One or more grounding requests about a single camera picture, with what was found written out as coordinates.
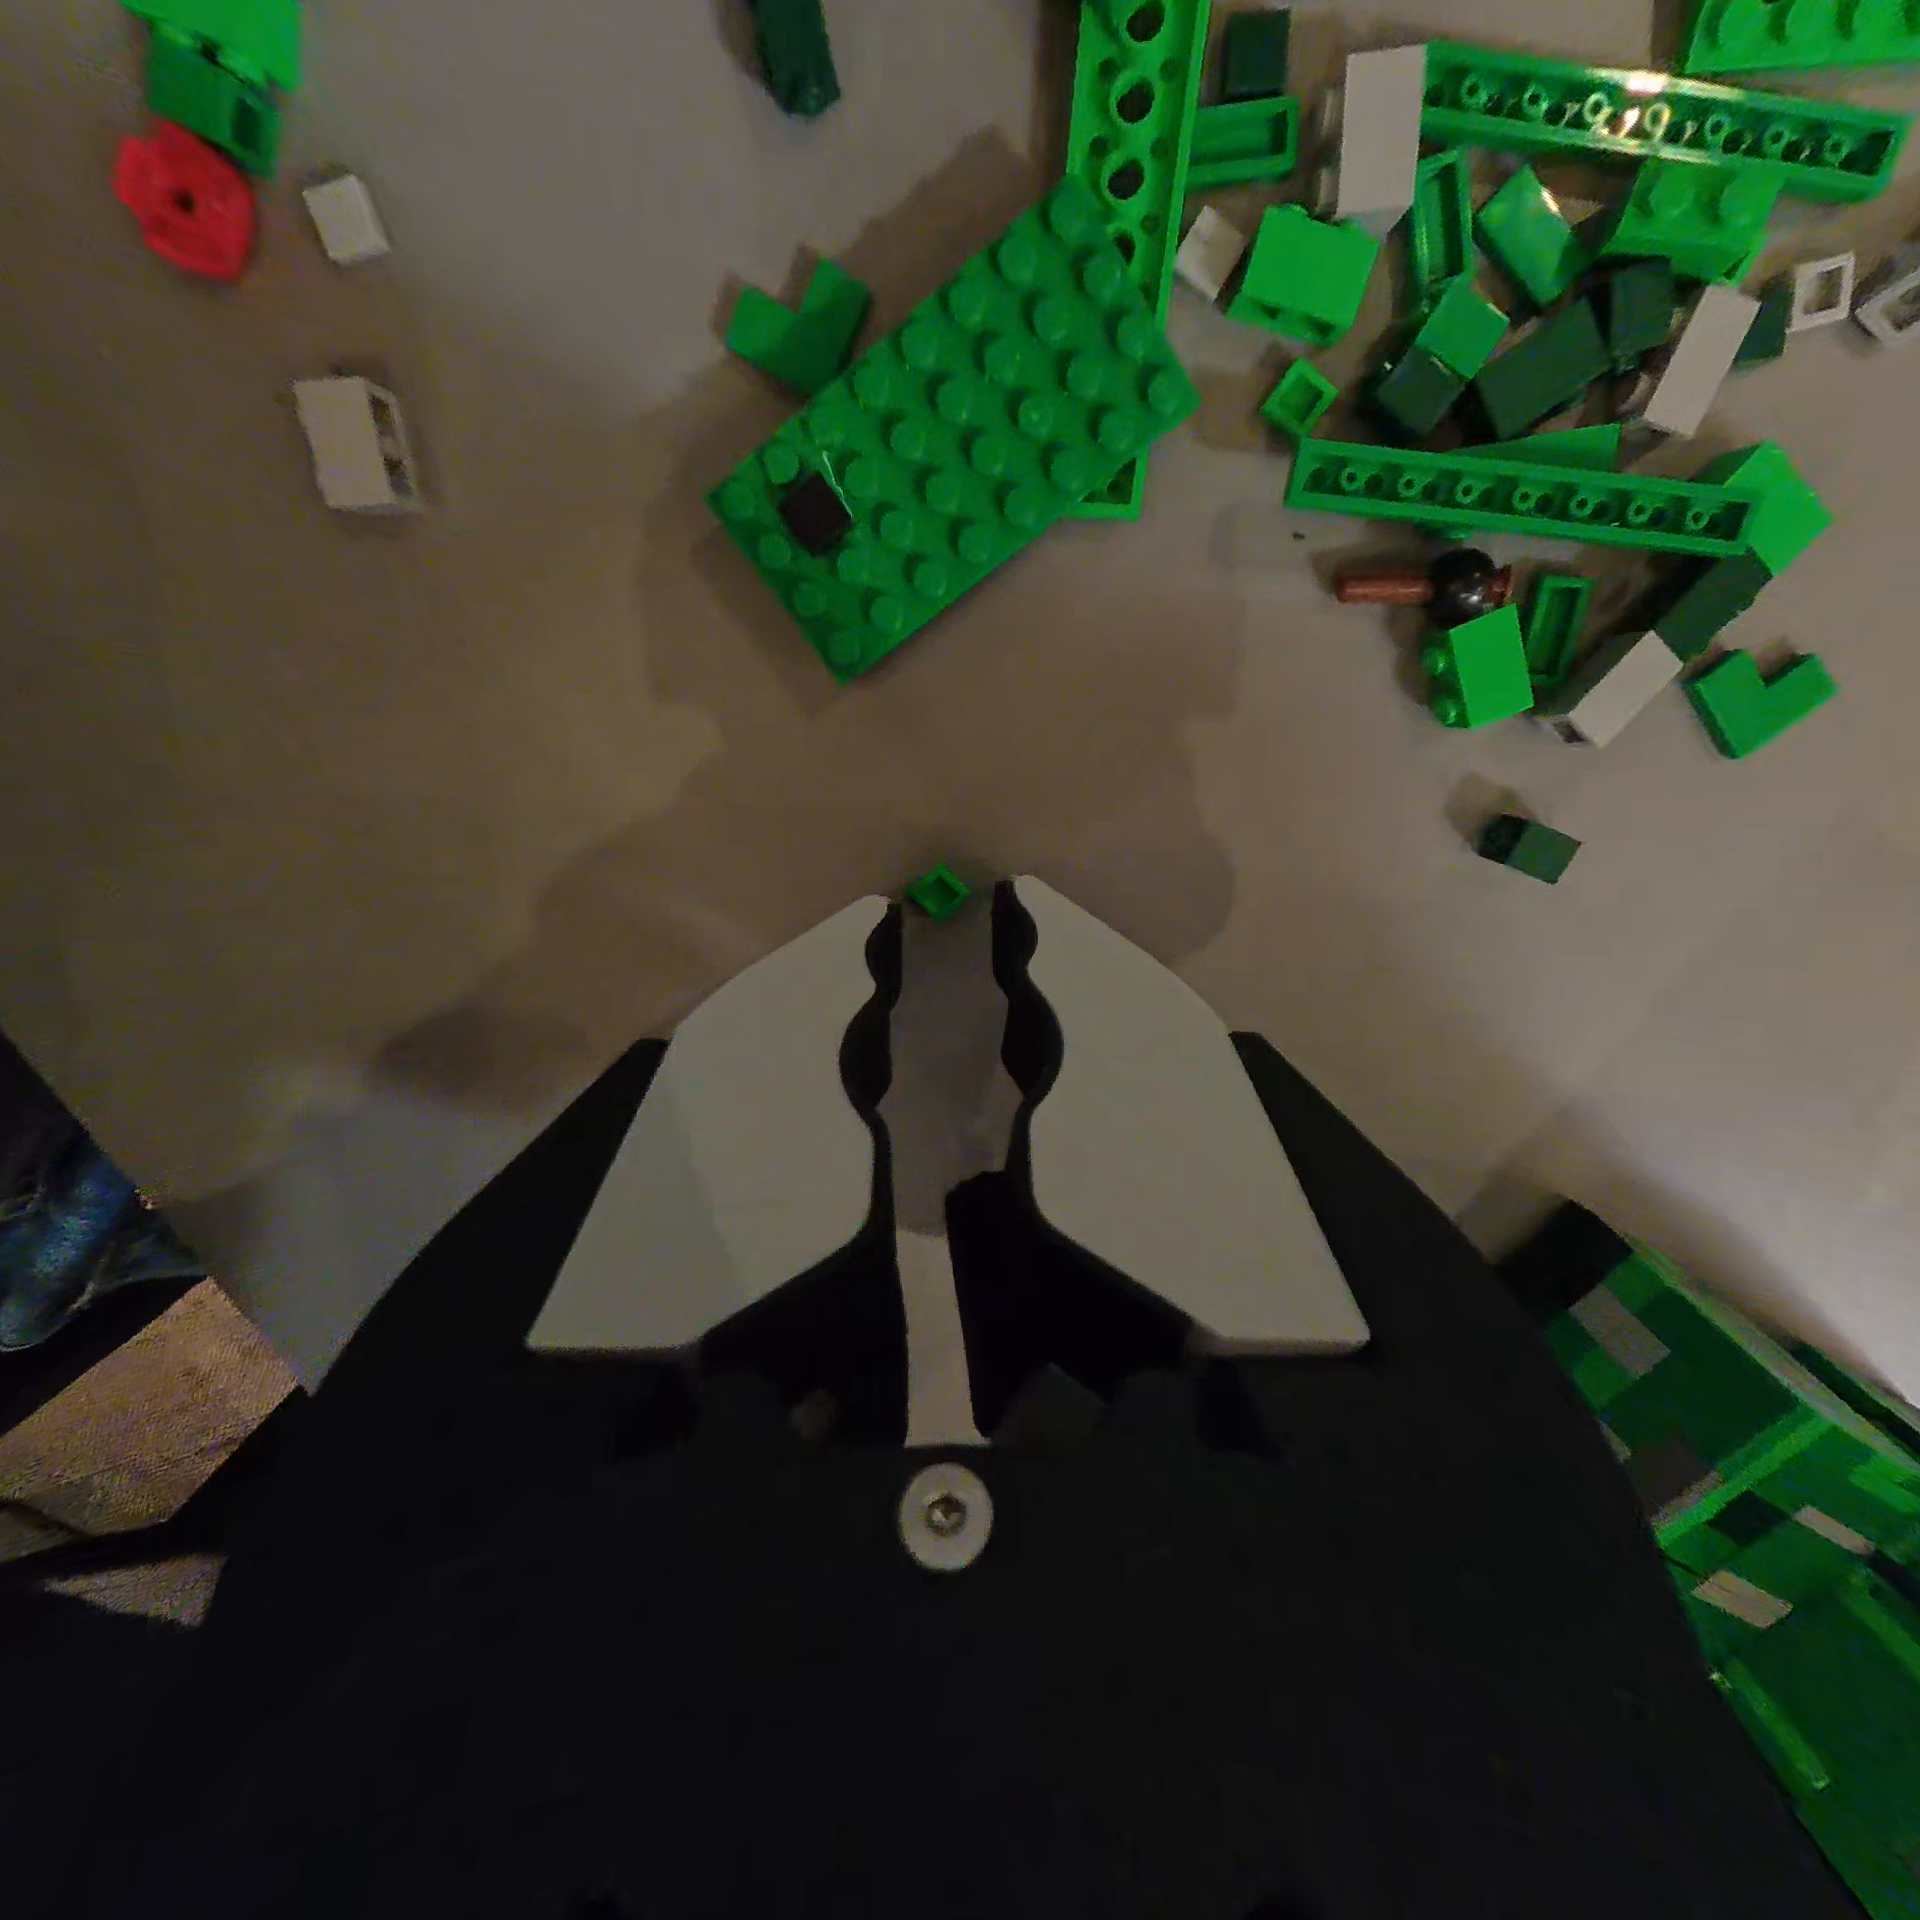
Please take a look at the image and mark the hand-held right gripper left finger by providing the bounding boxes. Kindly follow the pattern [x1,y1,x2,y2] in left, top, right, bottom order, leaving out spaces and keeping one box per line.
[526,896,905,1360]

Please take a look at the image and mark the grey flat tile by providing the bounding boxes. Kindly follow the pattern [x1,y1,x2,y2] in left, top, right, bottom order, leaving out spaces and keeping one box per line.
[302,172,394,269]

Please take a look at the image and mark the long green studded beam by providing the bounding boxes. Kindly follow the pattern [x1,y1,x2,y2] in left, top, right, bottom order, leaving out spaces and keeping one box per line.
[1284,436,1758,559]

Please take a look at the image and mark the clear white slope brick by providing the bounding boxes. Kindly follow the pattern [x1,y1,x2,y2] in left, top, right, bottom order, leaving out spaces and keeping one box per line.
[290,373,425,517]

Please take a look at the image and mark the curved row of green bricks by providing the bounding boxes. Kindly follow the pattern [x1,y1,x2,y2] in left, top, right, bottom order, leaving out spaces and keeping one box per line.
[116,0,304,180]

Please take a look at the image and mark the green mosaic block build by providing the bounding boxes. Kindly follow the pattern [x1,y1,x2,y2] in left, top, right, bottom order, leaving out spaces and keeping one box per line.
[1499,1198,1920,1920]

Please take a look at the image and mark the long dark green brick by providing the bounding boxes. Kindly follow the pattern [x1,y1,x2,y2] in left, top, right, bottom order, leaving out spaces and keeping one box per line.
[747,0,844,116]

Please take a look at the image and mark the large green studded plate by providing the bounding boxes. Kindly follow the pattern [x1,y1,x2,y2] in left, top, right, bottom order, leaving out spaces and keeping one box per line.
[705,175,1204,688]

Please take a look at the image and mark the dark green cube brick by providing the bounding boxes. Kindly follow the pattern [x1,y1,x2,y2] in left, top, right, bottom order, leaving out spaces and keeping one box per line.
[1473,814,1587,885]

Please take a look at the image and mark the brown lever piece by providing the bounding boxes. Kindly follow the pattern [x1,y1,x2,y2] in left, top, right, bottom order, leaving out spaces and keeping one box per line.
[1330,546,1515,630]

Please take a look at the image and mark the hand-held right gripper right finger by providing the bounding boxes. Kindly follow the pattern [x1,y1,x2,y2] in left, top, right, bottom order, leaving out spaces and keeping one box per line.
[945,876,1372,1430]

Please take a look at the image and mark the grey desk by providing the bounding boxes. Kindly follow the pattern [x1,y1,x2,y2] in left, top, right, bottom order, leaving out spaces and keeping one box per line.
[0,0,1920,1441]

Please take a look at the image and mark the green L-shaped plate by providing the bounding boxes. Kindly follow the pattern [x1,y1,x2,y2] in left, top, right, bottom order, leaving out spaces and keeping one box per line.
[1681,647,1840,761]
[722,256,875,394]

